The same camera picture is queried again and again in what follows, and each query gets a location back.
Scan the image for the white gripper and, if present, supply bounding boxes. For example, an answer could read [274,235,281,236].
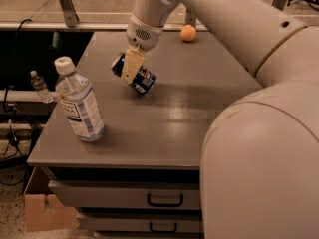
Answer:
[121,14,163,84]

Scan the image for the blue pepsi can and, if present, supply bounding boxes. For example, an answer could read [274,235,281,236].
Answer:
[111,52,156,95]

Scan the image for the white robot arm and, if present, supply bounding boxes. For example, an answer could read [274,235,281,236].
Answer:
[125,0,319,239]

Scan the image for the orange fruit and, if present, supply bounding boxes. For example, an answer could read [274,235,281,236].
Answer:
[180,25,196,42]

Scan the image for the large clear water bottle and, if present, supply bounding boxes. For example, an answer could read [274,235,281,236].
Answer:
[54,56,105,142]

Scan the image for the green object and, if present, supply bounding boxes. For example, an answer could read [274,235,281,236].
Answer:
[52,31,63,50]

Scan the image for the small clear water bottle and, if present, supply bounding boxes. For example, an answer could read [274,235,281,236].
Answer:
[30,71,53,104]

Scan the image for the grey drawer cabinet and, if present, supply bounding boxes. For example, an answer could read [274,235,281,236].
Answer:
[28,32,260,239]

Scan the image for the upper grey drawer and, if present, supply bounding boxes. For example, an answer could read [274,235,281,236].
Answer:
[49,180,200,210]

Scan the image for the grey drawer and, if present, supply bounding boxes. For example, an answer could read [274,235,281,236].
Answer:
[49,180,200,210]
[77,213,203,233]

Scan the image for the lower grey drawer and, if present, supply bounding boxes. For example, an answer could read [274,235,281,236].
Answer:
[77,213,203,233]

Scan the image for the cardboard box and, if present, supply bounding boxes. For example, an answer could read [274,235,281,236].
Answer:
[24,167,79,232]

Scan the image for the middle metal bracket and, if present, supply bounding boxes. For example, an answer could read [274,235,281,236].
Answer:
[185,8,196,27]

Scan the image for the left metal bracket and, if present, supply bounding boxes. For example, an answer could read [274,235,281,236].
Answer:
[59,0,79,28]

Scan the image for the black cable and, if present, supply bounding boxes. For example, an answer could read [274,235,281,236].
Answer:
[2,18,34,115]

